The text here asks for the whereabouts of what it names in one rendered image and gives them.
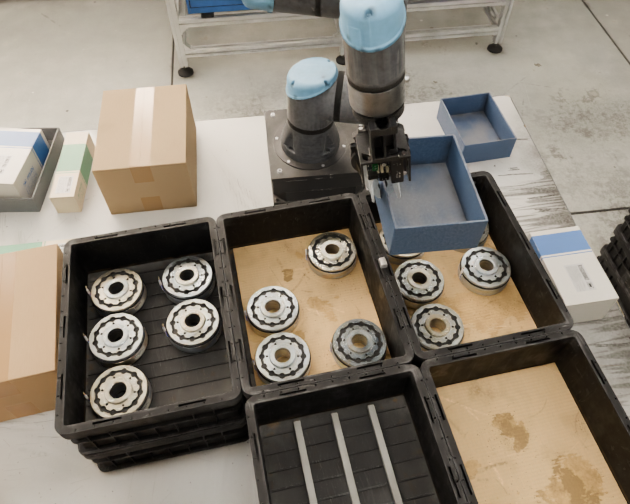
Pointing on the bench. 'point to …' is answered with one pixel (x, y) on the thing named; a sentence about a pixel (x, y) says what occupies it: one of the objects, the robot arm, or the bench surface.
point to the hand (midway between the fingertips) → (382, 188)
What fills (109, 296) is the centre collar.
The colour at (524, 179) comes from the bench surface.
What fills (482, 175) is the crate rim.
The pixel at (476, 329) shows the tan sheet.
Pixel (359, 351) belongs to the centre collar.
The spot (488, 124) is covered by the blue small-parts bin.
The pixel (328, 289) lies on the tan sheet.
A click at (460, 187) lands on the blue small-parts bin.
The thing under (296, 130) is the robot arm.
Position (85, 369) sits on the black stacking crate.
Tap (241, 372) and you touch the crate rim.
